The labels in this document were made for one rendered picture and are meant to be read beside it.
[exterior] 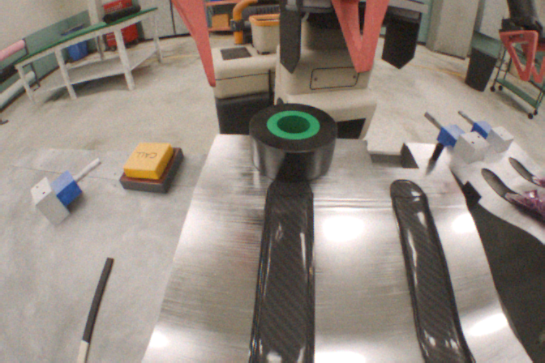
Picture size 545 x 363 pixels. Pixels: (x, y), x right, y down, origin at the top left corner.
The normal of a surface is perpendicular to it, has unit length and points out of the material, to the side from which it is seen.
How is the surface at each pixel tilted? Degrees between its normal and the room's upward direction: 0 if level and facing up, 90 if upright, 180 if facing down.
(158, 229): 0
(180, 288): 2
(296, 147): 0
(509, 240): 90
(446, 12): 90
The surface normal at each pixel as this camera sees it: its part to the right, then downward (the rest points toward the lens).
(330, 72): 0.26, 0.73
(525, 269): -0.97, 0.16
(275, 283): 0.18, -0.68
